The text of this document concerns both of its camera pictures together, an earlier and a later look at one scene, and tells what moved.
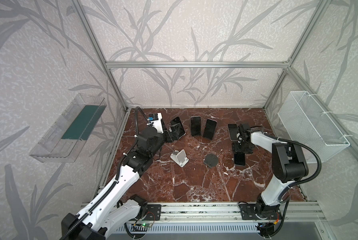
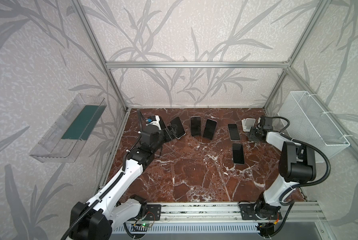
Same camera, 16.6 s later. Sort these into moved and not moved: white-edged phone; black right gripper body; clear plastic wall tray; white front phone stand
Moved: white front phone stand; black right gripper body
Not moved: clear plastic wall tray; white-edged phone
